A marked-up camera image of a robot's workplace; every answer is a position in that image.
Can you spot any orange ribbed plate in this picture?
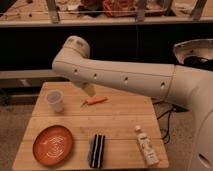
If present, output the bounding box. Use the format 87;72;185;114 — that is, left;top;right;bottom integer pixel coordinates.
32;125;73;166

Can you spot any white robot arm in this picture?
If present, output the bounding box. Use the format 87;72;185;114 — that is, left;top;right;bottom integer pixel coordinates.
52;36;213;171

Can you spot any white lotion bottle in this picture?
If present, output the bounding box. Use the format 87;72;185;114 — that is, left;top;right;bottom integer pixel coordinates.
135;125;159;166

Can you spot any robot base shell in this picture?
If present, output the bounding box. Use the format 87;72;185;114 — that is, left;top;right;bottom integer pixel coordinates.
173;38;213;64

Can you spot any orange toy carrot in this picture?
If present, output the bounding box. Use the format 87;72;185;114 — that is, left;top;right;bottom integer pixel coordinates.
81;96;107;107

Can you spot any black cable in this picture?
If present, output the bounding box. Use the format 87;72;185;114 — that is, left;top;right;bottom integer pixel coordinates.
153;99;181;145

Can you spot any wooden table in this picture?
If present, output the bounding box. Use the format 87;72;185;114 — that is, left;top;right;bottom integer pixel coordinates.
13;82;169;171

